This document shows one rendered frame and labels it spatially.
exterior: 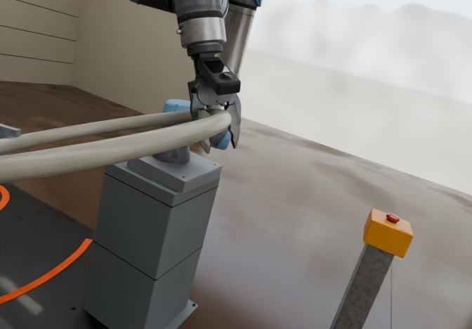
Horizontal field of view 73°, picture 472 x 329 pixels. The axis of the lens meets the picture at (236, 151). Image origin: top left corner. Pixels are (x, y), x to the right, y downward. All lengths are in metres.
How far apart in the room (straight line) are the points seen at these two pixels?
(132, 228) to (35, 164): 1.18
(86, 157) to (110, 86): 7.03
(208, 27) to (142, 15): 6.33
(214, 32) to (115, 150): 0.34
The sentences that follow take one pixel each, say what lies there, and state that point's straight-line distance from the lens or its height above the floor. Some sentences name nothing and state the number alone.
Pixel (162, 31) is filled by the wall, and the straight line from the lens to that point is 6.57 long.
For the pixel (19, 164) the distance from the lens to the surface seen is 0.40.
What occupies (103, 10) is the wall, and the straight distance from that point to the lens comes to 7.71.
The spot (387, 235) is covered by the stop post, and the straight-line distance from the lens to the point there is 1.07.
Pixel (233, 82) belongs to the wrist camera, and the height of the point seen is 1.38.
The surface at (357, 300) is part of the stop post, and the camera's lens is 1.20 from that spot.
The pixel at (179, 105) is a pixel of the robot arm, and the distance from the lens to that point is 1.42.
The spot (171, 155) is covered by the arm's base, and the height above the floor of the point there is 0.95.
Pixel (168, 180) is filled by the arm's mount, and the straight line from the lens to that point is 1.39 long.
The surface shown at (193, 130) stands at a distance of 0.43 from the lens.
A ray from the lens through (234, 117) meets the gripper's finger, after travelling 0.66.
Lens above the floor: 1.41
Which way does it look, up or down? 15 degrees down
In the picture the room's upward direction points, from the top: 15 degrees clockwise
